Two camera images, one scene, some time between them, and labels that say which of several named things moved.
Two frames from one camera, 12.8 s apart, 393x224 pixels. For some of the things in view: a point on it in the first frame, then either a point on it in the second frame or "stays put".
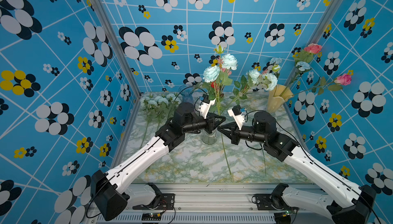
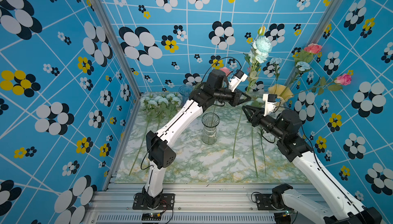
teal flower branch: [253, 79] to [260, 49]
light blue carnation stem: [265, 175] stays put
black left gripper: [212, 124] to [236, 99]
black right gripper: [233, 133] to [258, 116]
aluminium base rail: [213, 204] stays put
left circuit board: [151, 216] stays put
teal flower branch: [161, 103] stays put
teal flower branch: [174, 99] stays put
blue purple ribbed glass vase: [186, 91] stays put
